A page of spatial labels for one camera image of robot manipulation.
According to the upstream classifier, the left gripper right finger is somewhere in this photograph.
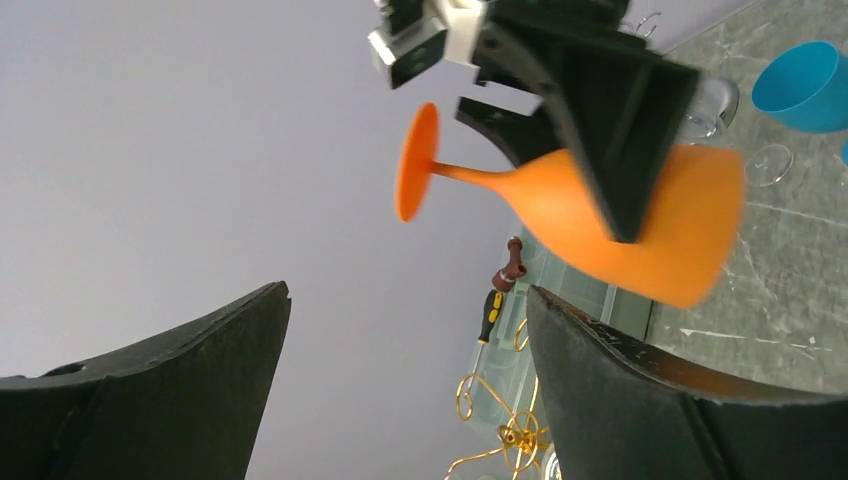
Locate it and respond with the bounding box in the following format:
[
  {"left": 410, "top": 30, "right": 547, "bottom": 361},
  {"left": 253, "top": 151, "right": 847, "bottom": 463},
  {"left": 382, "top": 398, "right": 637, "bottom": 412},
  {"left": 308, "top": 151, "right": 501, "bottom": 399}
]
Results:
[{"left": 526, "top": 284, "right": 848, "bottom": 480}]

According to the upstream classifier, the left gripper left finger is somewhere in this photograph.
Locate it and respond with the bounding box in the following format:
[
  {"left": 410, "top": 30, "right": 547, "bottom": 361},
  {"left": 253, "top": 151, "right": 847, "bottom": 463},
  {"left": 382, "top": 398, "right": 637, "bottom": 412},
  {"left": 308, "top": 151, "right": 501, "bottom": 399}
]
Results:
[{"left": 1, "top": 281, "right": 291, "bottom": 479}]

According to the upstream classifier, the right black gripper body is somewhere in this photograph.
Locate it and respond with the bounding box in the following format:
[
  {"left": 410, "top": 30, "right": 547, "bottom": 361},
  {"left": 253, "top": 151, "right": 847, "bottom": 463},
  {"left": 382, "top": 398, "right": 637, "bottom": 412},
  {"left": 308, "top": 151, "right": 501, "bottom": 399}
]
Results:
[{"left": 486, "top": 1, "right": 646, "bottom": 49}]

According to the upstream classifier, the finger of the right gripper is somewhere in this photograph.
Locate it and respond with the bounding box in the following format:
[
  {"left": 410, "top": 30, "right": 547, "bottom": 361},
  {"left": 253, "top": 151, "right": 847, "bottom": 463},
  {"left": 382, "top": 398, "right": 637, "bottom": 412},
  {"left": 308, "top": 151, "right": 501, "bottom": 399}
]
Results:
[
  {"left": 490, "top": 39, "right": 699, "bottom": 243},
  {"left": 455, "top": 97, "right": 562, "bottom": 168}
]

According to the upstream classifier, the gold wire wine glass rack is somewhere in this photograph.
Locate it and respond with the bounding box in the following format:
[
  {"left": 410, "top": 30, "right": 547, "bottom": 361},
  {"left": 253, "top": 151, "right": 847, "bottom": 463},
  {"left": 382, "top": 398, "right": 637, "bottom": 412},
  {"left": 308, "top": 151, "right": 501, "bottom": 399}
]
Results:
[{"left": 443, "top": 317, "right": 554, "bottom": 480}]

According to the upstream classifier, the orange plastic wine glass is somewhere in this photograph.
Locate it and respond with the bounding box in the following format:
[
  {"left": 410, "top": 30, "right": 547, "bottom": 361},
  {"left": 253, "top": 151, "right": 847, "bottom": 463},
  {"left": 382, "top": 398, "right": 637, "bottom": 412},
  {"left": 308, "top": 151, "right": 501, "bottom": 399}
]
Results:
[{"left": 394, "top": 103, "right": 746, "bottom": 308}]

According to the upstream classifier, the clear wine glass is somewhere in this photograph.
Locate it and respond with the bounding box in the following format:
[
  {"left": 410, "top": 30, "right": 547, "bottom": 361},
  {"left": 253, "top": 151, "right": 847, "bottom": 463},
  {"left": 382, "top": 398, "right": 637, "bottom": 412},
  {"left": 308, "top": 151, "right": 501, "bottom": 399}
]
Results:
[{"left": 539, "top": 444, "right": 562, "bottom": 480}]

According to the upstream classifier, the clear stemless glass front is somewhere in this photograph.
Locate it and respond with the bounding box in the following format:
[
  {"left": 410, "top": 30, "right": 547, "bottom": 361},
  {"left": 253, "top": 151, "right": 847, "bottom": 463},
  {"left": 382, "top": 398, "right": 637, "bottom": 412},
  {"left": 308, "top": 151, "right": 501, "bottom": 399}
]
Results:
[{"left": 744, "top": 144, "right": 794, "bottom": 188}]

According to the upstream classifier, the blue plastic wine glass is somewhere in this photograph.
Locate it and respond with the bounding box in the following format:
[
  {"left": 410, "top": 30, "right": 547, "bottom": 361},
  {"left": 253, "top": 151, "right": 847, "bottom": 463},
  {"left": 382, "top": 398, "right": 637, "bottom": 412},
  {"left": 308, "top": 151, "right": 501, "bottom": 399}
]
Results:
[{"left": 751, "top": 40, "right": 847, "bottom": 134}]

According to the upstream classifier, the small clear cup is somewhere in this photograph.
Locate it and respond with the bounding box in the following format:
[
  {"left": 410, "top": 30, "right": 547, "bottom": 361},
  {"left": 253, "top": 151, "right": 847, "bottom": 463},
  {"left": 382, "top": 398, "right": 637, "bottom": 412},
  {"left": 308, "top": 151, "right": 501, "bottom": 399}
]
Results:
[{"left": 679, "top": 78, "right": 740, "bottom": 143}]

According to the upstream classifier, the clear plastic storage box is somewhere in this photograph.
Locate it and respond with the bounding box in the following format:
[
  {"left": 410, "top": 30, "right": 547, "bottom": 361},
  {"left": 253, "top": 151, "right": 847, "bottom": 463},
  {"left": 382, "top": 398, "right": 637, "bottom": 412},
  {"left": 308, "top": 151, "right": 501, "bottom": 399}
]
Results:
[{"left": 468, "top": 227, "right": 654, "bottom": 441}]

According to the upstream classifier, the brown pipe fitting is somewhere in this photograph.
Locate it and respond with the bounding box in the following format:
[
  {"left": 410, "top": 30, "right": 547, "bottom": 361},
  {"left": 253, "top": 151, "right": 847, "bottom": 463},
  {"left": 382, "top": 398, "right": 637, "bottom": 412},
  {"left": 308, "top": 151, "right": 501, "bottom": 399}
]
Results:
[{"left": 491, "top": 236, "right": 527, "bottom": 293}]

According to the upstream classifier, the black yellow screwdriver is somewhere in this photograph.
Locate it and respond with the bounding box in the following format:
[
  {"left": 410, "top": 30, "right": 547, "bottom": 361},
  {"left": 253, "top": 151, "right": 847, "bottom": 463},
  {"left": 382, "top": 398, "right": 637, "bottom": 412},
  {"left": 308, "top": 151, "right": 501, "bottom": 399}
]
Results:
[{"left": 471, "top": 289, "right": 504, "bottom": 374}]

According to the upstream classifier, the silver wire cup rack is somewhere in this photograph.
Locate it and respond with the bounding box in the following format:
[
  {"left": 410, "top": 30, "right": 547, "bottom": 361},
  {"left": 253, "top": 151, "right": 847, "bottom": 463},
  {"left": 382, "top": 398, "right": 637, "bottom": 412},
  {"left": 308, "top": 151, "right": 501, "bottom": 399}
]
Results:
[{"left": 619, "top": 11, "right": 662, "bottom": 39}]

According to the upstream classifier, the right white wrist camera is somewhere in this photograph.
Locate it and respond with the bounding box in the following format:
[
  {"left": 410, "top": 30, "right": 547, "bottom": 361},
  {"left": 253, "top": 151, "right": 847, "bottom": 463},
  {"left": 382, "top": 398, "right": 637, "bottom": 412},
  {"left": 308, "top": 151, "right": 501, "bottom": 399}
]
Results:
[{"left": 368, "top": 0, "right": 490, "bottom": 90}]

